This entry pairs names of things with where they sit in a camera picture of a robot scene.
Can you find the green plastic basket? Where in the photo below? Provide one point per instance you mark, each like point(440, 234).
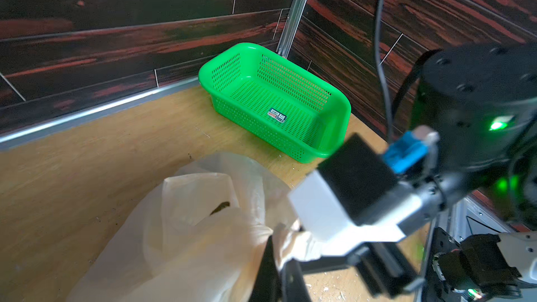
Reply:
point(278, 101)

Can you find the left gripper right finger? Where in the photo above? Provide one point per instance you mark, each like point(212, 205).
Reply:
point(293, 285)

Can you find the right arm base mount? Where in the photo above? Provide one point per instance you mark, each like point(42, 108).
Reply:
point(473, 270)

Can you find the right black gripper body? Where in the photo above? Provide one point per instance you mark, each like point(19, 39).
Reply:
point(449, 209)

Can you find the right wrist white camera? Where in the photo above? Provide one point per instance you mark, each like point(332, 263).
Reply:
point(357, 196)

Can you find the white plastic bag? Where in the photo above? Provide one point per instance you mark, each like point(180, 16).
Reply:
point(200, 236)

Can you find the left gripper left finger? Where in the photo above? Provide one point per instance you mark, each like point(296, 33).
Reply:
point(267, 286)

